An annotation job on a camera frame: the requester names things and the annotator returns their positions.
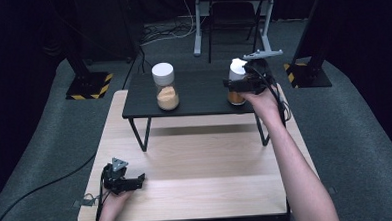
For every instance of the glass jar with orange powder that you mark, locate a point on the glass jar with orange powder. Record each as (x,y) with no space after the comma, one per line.
(236,69)

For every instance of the person's left hand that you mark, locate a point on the person's left hand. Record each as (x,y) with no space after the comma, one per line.
(116,202)

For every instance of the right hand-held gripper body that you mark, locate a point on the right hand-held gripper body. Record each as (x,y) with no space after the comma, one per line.
(261,77)

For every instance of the person's right hand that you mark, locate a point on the person's right hand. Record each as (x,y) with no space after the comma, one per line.
(263,104)

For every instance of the black stand with striped base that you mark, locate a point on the black stand with striped base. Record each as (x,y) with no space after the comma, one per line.
(88,85)
(307,74)

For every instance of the white desk frame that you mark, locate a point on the white desk frame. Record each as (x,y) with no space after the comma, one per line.
(198,30)

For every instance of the black metal shelf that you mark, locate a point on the black metal shelf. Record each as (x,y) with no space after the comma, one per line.
(199,90)

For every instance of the black chair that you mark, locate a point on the black chair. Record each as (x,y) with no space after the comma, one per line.
(231,14)

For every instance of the glass jar with beige powder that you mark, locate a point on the glass jar with beige powder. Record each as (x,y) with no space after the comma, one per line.
(166,98)

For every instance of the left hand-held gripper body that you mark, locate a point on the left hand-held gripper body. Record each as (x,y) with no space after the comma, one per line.
(115,179)

